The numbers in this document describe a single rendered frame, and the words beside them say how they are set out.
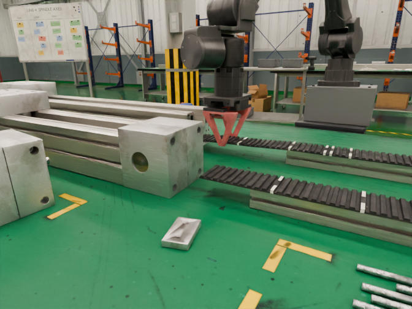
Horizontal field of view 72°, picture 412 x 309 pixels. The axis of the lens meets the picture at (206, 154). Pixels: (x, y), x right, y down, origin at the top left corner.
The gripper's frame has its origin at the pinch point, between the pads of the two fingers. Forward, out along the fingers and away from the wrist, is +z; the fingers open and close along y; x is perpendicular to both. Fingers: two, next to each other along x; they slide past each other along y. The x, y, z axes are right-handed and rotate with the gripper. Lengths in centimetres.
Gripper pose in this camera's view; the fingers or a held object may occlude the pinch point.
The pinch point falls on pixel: (227, 139)
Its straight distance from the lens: 60.4
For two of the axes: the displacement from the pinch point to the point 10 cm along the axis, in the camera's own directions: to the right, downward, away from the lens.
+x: 8.8, 1.5, -4.6
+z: 0.0, 9.5, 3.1
